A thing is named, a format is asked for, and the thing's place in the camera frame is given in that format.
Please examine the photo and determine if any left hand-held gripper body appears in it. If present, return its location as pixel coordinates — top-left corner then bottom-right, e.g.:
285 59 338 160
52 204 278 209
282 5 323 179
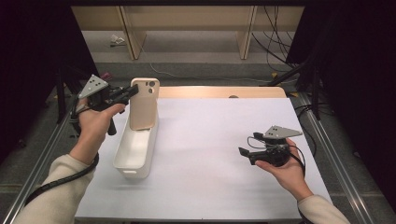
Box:
77 74 123 137

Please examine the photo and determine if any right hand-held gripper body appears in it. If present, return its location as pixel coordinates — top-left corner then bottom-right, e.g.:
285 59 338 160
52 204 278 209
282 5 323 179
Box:
256 124 304 168

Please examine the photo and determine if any beige phone case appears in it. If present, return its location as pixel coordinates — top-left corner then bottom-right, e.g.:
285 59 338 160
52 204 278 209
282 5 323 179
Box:
128 77 161 132

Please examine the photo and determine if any white storage box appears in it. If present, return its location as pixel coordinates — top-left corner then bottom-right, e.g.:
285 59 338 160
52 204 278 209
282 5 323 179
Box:
112 102 160 179

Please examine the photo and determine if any person's right hand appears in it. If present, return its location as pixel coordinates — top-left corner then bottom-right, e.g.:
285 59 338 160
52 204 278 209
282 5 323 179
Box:
254 138 314 203

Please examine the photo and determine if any person's left hand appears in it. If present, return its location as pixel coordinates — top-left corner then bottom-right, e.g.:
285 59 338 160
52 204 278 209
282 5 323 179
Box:
68 104 127 164

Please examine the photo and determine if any black metal stand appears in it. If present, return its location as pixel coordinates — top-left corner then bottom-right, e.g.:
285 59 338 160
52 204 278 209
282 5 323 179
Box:
54 66 68 125

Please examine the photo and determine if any crumpled white paper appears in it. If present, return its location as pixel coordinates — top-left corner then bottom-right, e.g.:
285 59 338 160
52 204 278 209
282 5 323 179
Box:
108 34 127 48

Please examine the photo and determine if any black tripod stand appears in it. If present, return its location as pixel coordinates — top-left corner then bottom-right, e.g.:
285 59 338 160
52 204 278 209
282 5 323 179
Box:
267 60 323 122

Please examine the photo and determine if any white table mat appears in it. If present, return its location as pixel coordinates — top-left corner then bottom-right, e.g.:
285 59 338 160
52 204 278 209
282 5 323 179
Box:
74 96 332 223

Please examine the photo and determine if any black curtain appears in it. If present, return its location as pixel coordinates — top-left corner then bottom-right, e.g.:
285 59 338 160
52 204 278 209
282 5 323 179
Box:
286 0 396 213
0 0 103 163

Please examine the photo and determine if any wooden shelf unit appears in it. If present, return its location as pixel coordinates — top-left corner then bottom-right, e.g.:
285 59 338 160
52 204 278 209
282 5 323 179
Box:
70 5 305 61

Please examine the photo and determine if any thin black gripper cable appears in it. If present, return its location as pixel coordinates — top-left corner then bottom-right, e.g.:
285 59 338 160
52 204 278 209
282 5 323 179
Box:
247 135 307 177

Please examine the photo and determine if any aluminium floor rail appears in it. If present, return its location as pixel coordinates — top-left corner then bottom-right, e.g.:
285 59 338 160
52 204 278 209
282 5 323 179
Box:
1 92 82 224
295 91 378 224

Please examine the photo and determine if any thick black gripper cable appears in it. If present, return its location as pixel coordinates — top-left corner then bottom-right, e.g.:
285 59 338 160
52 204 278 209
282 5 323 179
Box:
23 95 101 206

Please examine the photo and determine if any bundle of black cables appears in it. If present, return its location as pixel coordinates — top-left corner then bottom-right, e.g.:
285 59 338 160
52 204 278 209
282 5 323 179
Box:
250 5 300 74

